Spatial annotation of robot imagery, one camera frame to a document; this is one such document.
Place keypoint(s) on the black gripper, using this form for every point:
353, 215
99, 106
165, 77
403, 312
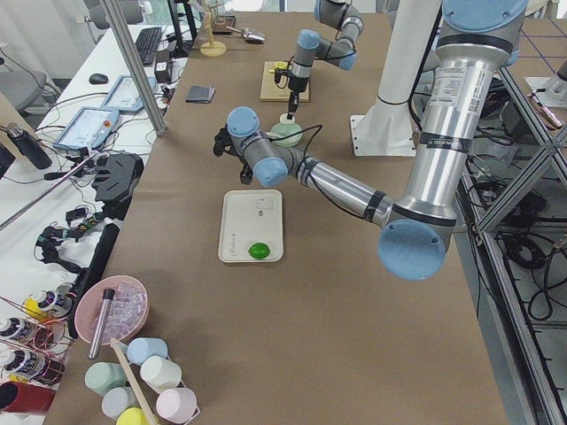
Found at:
244, 174
294, 85

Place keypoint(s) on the white steamed bun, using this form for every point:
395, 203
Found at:
287, 119

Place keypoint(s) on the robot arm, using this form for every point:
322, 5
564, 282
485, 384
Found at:
340, 52
438, 70

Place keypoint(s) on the light green bowl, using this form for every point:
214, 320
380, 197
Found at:
286, 135

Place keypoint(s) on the pink bowl with ice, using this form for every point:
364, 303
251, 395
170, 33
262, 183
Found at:
129, 309

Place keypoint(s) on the metal tube in bowl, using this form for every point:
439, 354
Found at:
98, 329

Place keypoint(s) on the bamboo cutting board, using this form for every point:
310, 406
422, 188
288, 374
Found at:
269, 92

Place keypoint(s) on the beige rabbit tray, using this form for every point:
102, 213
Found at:
249, 216

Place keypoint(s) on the green lime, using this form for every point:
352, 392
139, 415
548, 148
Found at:
259, 250

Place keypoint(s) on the metal scoop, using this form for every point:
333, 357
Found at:
249, 35

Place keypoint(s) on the folded grey cloth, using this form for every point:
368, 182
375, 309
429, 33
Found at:
198, 94

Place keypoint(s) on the wooden mug tree stand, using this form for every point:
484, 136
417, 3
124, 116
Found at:
209, 13

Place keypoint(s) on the black tray with glasses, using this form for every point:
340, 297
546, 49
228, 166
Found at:
223, 23

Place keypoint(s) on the teach pendant far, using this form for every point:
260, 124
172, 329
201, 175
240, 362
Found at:
123, 96

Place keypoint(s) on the teach pendant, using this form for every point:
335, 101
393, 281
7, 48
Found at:
123, 96
89, 128

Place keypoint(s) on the black keyboard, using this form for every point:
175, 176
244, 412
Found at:
146, 44

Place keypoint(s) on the teach pendant near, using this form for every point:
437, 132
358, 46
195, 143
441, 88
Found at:
89, 128

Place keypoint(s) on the black computer mouse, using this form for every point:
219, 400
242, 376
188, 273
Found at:
98, 79

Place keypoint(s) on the blue cup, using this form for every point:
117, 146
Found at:
142, 348

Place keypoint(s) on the white cup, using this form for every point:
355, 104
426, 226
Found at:
161, 374

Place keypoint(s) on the black water bottle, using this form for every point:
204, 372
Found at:
27, 146

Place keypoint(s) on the pink cup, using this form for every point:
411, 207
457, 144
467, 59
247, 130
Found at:
177, 405

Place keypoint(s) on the green cup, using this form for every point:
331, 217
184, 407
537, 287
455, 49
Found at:
102, 377

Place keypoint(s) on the grey cup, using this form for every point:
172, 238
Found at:
117, 400

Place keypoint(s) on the yellow cup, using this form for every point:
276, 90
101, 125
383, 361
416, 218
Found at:
132, 416

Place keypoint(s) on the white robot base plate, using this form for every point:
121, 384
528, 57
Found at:
384, 130

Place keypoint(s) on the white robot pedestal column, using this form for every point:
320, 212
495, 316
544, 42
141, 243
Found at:
414, 21

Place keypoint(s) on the aluminium frame post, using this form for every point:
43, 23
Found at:
119, 26

